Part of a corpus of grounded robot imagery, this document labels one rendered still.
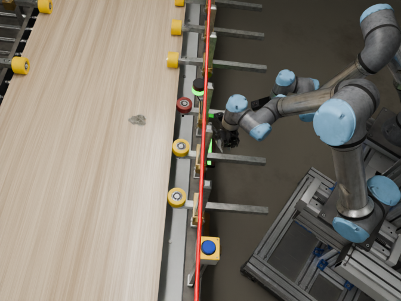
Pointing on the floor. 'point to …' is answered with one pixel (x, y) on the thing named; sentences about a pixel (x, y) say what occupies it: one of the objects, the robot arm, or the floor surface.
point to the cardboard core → (206, 224)
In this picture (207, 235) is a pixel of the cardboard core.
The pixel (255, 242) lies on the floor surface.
